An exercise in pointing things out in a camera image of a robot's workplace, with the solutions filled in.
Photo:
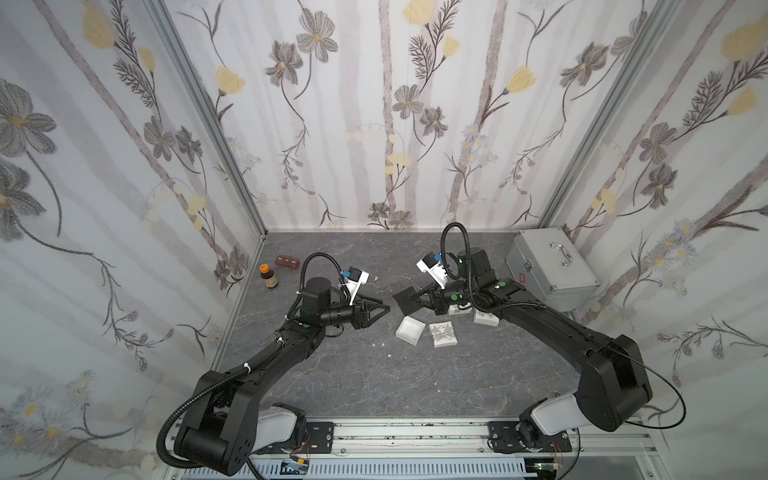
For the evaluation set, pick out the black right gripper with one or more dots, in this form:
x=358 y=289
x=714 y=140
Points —
x=432 y=298

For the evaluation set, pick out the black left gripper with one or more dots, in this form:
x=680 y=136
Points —
x=355 y=313

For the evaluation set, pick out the white bow gift box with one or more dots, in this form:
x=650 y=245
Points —
x=443 y=334
x=460 y=309

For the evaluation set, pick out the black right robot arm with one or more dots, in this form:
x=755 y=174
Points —
x=613 y=378

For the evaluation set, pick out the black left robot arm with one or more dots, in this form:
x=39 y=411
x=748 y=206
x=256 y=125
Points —
x=217 y=426

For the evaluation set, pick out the silver aluminium first aid case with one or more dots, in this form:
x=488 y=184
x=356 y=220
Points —
x=548 y=265

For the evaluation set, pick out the small brown block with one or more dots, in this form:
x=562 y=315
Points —
x=287 y=261

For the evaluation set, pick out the brown bottle orange cap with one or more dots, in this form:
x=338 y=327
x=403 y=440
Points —
x=268 y=276

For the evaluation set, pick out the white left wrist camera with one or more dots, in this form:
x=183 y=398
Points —
x=353 y=279

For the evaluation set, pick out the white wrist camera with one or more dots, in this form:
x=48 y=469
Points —
x=353 y=279
x=432 y=265

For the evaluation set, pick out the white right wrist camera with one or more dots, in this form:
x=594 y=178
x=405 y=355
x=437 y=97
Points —
x=432 y=265

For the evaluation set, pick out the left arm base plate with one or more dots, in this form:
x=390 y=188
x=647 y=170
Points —
x=314 y=438

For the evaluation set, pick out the aluminium mounting rail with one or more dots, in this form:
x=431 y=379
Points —
x=456 y=437

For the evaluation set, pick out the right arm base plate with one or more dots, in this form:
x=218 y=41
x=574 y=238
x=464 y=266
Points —
x=510 y=437

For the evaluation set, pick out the white slotted cable duct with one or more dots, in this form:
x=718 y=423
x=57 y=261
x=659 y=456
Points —
x=408 y=468

